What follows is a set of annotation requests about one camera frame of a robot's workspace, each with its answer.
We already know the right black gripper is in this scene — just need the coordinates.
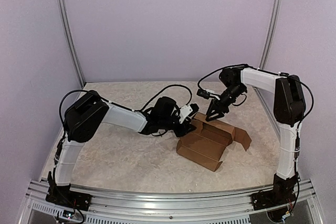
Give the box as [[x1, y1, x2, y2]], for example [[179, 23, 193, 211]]
[[205, 84, 245, 121]]

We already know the brown cardboard paper box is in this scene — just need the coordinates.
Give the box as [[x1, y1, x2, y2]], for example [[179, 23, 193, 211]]
[[176, 112, 251, 172]]

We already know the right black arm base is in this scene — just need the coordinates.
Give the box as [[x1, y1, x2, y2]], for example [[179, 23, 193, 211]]
[[250, 189, 296, 210]]

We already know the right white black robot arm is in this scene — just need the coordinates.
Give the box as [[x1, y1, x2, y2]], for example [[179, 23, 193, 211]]
[[197, 64, 306, 205]]

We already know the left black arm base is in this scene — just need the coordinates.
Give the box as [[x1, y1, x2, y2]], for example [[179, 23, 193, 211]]
[[45, 188, 92, 211]]

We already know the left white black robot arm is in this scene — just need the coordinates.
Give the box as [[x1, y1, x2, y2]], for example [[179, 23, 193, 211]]
[[49, 90, 199, 206]]

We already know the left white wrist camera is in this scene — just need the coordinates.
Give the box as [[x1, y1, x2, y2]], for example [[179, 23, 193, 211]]
[[179, 103, 199, 124]]

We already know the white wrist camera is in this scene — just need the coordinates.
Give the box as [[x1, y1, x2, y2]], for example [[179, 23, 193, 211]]
[[196, 88, 219, 100], [179, 103, 199, 124]]

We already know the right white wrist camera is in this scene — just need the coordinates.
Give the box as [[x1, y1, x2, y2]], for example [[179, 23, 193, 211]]
[[196, 88, 219, 100]]

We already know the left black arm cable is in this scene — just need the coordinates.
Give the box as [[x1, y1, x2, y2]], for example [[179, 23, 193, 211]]
[[58, 84, 193, 135]]

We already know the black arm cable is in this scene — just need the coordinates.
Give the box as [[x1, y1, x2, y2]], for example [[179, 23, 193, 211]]
[[58, 84, 193, 135], [196, 63, 314, 120]]

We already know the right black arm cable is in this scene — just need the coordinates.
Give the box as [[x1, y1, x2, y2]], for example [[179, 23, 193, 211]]
[[196, 63, 314, 120]]

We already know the front aluminium frame rail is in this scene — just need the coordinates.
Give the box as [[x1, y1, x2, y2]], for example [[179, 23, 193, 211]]
[[15, 179, 327, 223]]

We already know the right aluminium frame post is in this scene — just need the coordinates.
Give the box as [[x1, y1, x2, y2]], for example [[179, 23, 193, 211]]
[[259, 0, 281, 69]]

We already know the aluminium frame post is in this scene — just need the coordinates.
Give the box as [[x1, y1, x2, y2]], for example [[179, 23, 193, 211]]
[[259, 0, 281, 69], [57, 0, 86, 88]]

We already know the left aluminium frame post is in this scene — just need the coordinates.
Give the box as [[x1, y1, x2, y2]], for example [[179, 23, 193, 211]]
[[57, 0, 86, 88]]

